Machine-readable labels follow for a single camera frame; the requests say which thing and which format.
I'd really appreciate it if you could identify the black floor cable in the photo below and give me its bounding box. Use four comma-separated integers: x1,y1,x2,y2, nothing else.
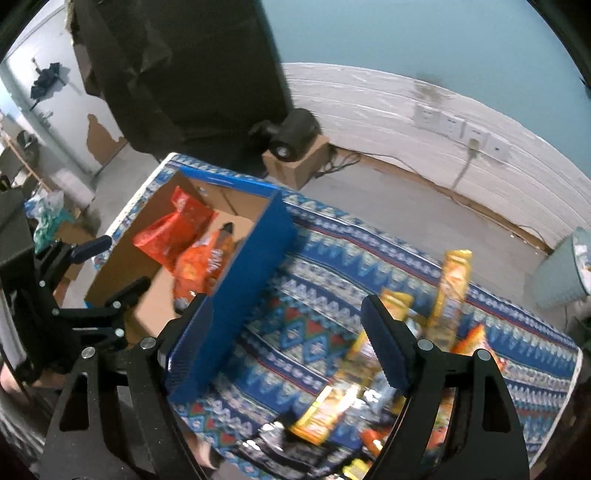
316,150,363,178

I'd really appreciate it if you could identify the person's left forearm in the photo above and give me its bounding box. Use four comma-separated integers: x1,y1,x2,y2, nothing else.
0,360,33,398

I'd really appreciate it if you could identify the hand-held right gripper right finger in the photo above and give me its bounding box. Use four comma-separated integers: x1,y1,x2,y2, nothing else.
360,294,532,480

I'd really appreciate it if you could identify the white wall socket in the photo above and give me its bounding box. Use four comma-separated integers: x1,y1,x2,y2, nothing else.
488,137,514,160
463,124,489,149
414,104,439,127
438,113,465,138

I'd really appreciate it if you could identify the red snack bag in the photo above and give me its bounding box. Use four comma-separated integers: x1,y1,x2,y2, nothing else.
133,186,218,273

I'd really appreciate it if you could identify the teal plastic bag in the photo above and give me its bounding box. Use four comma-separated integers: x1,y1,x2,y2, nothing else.
25,189,66,254

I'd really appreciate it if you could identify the white peeling door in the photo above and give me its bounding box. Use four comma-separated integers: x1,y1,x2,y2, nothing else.
0,44,132,178

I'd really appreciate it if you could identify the blue patterned tablecloth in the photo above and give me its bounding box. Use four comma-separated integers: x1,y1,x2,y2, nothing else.
95,152,583,480

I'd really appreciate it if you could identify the blue cardboard box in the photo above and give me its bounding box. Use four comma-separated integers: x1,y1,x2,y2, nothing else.
84,166,298,407

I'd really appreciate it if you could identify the dark folded umbrella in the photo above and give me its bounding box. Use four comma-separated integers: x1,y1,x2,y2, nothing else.
30,62,71,101

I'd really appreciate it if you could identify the long yellow biscuit packet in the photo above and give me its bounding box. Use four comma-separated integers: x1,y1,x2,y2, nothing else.
425,249,474,352

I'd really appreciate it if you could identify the pale green trash bin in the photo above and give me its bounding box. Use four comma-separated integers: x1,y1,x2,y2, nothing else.
533,226,591,310

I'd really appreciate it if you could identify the small brown cardboard box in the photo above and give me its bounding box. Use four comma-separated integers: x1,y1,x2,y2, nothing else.
262,136,331,190

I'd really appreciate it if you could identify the dark cloth covered cabinet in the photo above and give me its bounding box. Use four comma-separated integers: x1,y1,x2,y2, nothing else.
69,0,296,178

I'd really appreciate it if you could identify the grey plug with cable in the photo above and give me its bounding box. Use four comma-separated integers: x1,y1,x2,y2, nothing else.
450,138,481,192

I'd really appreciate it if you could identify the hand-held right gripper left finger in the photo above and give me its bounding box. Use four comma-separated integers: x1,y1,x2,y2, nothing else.
39,293,218,480

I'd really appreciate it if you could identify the pile of assorted snack packets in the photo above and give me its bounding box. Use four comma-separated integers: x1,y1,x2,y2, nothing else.
240,288,509,480

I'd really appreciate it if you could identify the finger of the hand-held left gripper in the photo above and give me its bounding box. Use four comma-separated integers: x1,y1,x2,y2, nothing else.
48,276,151,354
34,234,114,282

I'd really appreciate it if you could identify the orange chip bag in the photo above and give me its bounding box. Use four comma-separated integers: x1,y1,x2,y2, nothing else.
173,222,245,310

